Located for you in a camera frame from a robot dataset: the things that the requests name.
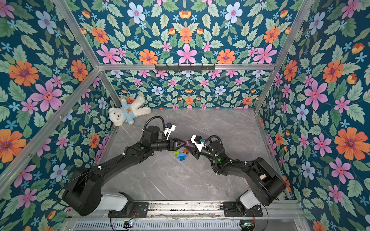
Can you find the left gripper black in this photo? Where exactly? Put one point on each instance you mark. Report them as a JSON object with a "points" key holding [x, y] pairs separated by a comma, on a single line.
{"points": [[171, 146]]}

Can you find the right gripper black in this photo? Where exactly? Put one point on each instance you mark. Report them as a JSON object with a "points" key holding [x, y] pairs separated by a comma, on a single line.
{"points": [[195, 148]]}

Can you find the light blue long lego brick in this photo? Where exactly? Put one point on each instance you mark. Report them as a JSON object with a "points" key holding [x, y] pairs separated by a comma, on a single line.
{"points": [[182, 156]]}

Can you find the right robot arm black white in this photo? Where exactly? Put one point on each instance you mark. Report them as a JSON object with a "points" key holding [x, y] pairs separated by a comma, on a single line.
{"points": [[265, 184]]}

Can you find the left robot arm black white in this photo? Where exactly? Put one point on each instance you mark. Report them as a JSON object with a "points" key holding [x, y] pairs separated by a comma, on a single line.
{"points": [[84, 191]]}

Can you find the white teddy bear blue shirt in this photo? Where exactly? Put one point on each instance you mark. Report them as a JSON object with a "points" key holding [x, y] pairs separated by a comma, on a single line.
{"points": [[128, 112]]}

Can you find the white ventilation grille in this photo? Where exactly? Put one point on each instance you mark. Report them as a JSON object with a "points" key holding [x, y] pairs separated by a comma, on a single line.
{"points": [[158, 225]]}

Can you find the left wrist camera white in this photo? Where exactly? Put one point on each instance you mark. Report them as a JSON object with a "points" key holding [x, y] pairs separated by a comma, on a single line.
{"points": [[168, 128]]}

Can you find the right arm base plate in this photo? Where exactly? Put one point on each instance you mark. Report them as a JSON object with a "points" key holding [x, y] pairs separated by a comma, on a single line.
{"points": [[236, 209]]}

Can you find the black hook rail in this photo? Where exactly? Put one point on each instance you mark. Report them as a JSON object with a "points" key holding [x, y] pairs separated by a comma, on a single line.
{"points": [[186, 67]]}

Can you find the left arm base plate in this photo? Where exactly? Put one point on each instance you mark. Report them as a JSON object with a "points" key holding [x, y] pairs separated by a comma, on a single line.
{"points": [[131, 210]]}

